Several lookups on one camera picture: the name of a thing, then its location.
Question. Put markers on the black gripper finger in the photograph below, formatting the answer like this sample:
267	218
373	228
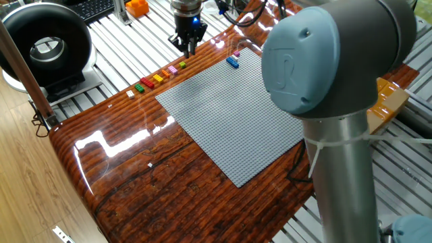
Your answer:
179	44
194	47

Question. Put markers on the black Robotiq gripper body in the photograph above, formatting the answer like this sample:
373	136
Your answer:
189	28

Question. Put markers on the small lime Lego brick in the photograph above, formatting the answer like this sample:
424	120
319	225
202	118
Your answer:
182	65

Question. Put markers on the long blue Lego brick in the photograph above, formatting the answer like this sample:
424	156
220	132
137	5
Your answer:
232	62

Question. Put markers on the thin white Lego brick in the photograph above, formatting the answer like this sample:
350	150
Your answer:
234	57

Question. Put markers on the small magenta Lego brick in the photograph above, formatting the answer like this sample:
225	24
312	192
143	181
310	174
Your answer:
236	53

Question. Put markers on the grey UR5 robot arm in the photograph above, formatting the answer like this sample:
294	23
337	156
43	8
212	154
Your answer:
337	101

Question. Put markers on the pink Lego brick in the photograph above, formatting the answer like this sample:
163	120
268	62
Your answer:
173	70

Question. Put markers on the thin orange Lego brick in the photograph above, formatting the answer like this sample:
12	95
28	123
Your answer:
165	74

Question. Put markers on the yellow Lego brick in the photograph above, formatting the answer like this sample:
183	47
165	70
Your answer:
158	78

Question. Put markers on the long red Lego brick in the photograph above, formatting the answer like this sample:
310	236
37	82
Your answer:
147	83

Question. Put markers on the green Lego brick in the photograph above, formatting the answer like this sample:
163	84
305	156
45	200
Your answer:
139	88

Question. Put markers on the square white Lego brick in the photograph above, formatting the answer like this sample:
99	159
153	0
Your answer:
130	94

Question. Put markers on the grey Lego baseplate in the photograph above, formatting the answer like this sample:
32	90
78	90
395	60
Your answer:
229	114

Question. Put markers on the large orange toy brick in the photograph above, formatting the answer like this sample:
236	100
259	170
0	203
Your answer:
136	9

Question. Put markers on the black keyboard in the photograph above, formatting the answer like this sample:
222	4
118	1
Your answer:
98	8

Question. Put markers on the brown wooden beam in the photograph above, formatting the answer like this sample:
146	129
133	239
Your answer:
23	71

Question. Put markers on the white zip tie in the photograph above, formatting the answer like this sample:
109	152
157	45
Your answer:
320	144

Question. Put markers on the short aluminium post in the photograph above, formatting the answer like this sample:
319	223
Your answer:
121	11

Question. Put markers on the silver metal bracket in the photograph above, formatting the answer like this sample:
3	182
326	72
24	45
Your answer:
62	234

